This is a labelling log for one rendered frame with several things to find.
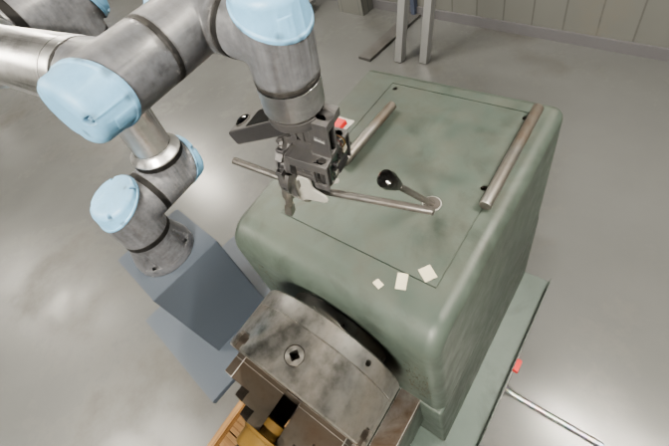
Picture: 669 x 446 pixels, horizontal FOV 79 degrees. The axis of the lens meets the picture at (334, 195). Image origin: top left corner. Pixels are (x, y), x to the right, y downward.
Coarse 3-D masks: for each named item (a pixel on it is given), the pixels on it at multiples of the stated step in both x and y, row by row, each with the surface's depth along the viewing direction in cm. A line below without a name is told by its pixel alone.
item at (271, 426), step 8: (272, 416) 77; (248, 424) 72; (264, 424) 72; (272, 424) 72; (280, 424) 76; (240, 432) 73; (248, 432) 71; (256, 432) 70; (264, 432) 71; (272, 432) 71; (280, 432) 72; (240, 440) 70; (248, 440) 70; (256, 440) 69; (264, 440) 69; (272, 440) 71
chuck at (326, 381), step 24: (264, 312) 74; (264, 336) 69; (288, 336) 68; (312, 336) 67; (264, 360) 66; (312, 360) 65; (336, 360) 66; (288, 384) 63; (312, 384) 64; (336, 384) 65; (360, 384) 66; (312, 408) 63; (336, 408) 64; (360, 408) 66; (384, 408) 71; (360, 432) 67
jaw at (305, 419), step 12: (300, 408) 73; (300, 420) 72; (312, 420) 71; (324, 420) 70; (288, 432) 71; (300, 432) 70; (312, 432) 70; (324, 432) 69; (336, 432) 69; (276, 444) 70; (288, 444) 70; (300, 444) 69; (312, 444) 68; (324, 444) 68; (336, 444) 67; (348, 444) 69; (360, 444) 69
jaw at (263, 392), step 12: (240, 336) 75; (240, 360) 71; (228, 372) 71; (240, 372) 70; (252, 372) 71; (264, 372) 72; (252, 384) 71; (264, 384) 72; (276, 384) 73; (240, 396) 71; (252, 396) 71; (264, 396) 72; (276, 396) 73; (252, 408) 71; (264, 408) 72; (252, 420) 70; (264, 420) 72
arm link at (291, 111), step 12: (264, 96) 44; (300, 96) 43; (312, 96) 44; (324, 96) 47; (264, 108) 46; (276, 108) 44; (288, 108) 44; (300, 108) 44; (312, 108) 45; (276, 120) 46; (288, 120) 46; (300, 120) 46
